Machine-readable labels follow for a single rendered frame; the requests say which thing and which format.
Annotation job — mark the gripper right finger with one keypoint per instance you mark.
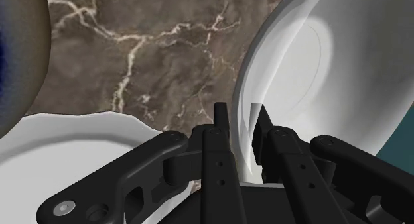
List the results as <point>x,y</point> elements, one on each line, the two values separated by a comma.
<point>297,165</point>

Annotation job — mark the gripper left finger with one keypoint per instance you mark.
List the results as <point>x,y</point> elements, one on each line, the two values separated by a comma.
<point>213,158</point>

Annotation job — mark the white bowl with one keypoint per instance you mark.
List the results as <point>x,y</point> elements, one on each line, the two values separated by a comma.
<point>339,74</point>

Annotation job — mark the white wavy-rimmed plate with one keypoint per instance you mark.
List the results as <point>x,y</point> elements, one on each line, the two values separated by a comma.
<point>64,158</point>

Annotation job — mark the beige and blue bowl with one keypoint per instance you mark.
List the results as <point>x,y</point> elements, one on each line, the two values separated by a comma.
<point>19,55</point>

